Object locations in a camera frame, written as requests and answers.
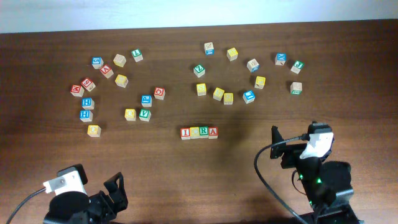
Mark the red letter O block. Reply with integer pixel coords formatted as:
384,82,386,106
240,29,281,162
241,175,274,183
154,87,165,100

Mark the blue number 5 block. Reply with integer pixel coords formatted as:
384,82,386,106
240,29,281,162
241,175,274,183
91,57,104,70

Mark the blue letter E block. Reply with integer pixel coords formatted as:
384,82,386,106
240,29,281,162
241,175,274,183
243,90,256,104

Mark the red letter M block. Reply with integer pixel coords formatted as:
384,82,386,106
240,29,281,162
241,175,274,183
70,85,85,97

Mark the yellow letter O block left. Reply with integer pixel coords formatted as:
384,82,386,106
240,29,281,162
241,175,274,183
87,124,101,138

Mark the green letter R block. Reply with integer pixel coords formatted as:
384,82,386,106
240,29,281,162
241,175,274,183
199,126,209,138

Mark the yellow letter O block centre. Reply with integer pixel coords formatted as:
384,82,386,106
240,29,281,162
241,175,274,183
124,108,136,121

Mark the red number 9 block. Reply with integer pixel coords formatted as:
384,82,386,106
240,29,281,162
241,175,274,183
81,78,96,91

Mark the yellow block upper right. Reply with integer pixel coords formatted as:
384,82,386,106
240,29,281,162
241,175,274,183
226,47,238,61

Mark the red letter block upper left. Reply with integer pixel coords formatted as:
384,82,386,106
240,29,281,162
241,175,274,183
100,64,114,78

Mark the yellow letter o block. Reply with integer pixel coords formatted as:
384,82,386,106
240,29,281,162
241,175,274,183
124,108,136,121
87,124,101,138

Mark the red letter I block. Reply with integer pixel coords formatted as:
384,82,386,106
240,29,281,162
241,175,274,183
180,128,191,140

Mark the wooden block blue side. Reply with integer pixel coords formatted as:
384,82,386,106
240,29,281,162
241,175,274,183
247,59,259,73
204,42,215,55

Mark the yellow letter S block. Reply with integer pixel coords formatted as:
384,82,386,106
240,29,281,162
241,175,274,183
213,87,224,101
197,83,207,96

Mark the wooden block blue side top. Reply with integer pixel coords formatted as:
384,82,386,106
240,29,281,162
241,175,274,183
204,42,215,55

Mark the yellow letter C block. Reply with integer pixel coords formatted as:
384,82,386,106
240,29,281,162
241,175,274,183
190,127,200,139

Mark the red letter A block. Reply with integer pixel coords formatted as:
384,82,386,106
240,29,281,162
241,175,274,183
208,127,219,139

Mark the blue letter K block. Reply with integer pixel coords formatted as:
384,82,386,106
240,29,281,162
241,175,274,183
275,53,287,66

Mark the green letter Z block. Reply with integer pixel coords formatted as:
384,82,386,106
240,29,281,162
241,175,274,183
193,64,205,78

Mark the blue letter H block upper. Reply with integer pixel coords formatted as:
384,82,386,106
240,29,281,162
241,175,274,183
81,98,95,110

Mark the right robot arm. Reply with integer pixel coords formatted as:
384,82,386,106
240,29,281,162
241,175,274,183
270,122,363,223

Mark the wooden block blue side right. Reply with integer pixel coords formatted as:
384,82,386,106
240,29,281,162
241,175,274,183
247,59,259,73

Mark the yellow block centre right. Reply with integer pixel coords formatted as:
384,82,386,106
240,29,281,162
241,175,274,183
223,93,234,105

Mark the blue letter h block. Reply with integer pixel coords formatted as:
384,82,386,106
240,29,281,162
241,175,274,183
79,110,93,122
81,98,95,110

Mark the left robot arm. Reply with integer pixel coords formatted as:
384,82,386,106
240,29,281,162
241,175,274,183
43,164,128,223

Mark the wooden block green side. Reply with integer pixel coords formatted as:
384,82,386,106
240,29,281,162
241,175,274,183
290,82,302,95

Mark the green letter L block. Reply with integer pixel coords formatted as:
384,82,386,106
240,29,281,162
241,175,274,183
131,49,143,62

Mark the green letter V block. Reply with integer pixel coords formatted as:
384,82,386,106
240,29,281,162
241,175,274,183
139,108,151,122

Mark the green letter J block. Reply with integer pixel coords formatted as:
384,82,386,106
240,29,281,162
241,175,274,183
290,60,305,74

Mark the yellow block upper left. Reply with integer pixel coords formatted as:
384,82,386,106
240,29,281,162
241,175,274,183
115,74,129,88

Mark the plain wooden block yellow side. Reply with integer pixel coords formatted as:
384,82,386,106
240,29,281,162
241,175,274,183
113,54,126,67

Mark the blue letter H block lower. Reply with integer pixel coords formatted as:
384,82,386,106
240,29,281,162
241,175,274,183
79,110,93,122

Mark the blue letter P block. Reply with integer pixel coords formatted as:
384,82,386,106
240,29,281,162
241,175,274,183
141,95,152,108

